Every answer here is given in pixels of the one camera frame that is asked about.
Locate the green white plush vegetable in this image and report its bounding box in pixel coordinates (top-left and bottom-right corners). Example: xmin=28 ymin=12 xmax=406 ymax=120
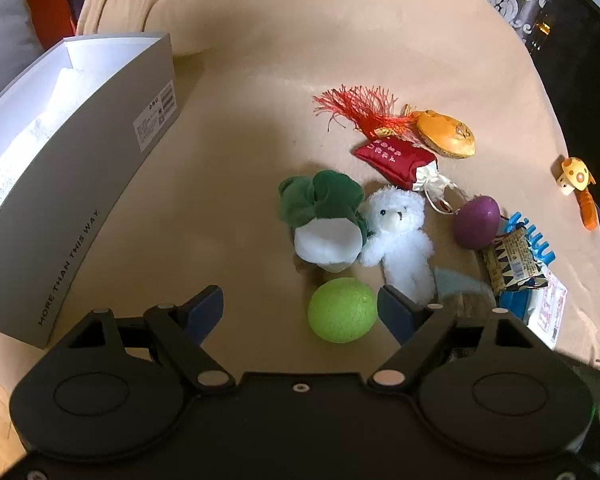
xmin=278 ymin=170 xmax=367 ymax=273

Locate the orange satin pouch red tassel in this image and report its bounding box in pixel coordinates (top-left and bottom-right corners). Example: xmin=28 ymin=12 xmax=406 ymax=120
xmin=313 ymin=86 xmax=476 ymax=159

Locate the grey felt piece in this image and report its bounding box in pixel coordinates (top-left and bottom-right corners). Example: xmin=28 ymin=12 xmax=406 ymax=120
xmin=434 ymin=268 xmax=496 ymax=318

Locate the green ball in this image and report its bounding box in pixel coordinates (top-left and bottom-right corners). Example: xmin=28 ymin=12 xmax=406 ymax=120
xmin=306 ymin=278 xmax=377 ymax=344

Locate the white teddy bear plush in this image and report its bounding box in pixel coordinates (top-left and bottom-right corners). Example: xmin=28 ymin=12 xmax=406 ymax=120
xmin=360 ymin=186 xmax=436 ymax=307

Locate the patterned snack packet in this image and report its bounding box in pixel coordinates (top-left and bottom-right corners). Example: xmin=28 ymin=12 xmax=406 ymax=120
xmin=481 ymin=226 xmax=548 ymax=296

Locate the purple egg toy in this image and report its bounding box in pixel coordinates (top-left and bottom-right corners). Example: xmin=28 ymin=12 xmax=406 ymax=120
xmin=453 ymin=195 xmax=501 ymax=250

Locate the white printed card packet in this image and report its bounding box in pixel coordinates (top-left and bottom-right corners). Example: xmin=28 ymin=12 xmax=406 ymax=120
xmin=524 ymin=264 xmax=568 ymax=350

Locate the blue plastic comb toy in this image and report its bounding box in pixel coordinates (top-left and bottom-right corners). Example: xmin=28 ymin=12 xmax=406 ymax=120
xmin=497 ymin=210 xmax=557 ymax=322

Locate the red fabric charm pouch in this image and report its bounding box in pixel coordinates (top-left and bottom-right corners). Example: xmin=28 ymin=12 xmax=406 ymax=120
xmin=353 ymin=136 xmax=456 ymax=194

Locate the beige fabric cover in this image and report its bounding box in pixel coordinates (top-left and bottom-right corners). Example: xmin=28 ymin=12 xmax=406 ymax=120
xmin=0 ymin=0 xmax=600 ymax=386

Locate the orange giraffe toy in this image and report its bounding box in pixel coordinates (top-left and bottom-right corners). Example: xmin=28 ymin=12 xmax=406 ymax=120
xmin=556 ymin=157 xmax=598 ymax=231

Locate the grey cardboard shoe box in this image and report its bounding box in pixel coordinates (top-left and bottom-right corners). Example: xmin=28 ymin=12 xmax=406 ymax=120
xmin=0 ymin=32 xmax=178 ymax=348

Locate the red satin cushion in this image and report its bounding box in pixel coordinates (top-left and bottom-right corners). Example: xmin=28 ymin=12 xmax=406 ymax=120
xmin=27 ymin=0 xmax=76 ymax=50

